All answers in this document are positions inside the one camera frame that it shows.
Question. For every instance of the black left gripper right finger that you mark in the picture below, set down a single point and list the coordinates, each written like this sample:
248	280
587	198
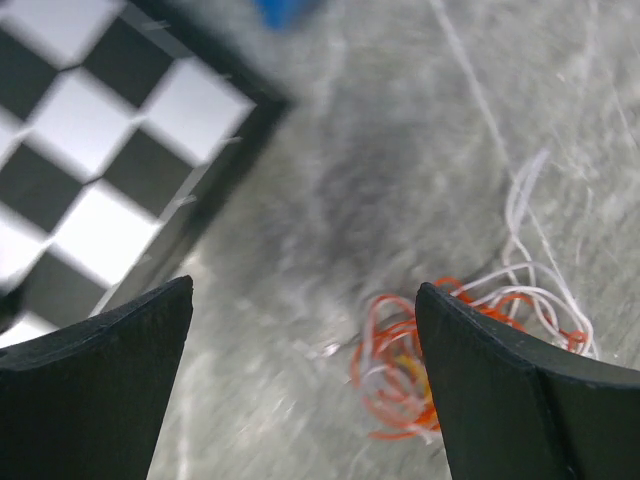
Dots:
511	406

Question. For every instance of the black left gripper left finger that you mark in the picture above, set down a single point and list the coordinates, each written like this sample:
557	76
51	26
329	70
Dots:
87	401

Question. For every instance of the black white chessboard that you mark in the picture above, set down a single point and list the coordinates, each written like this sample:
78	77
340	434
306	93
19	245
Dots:
124	126

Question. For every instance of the blue three-compartment bin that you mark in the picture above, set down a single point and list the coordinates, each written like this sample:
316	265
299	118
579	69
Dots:
281	15

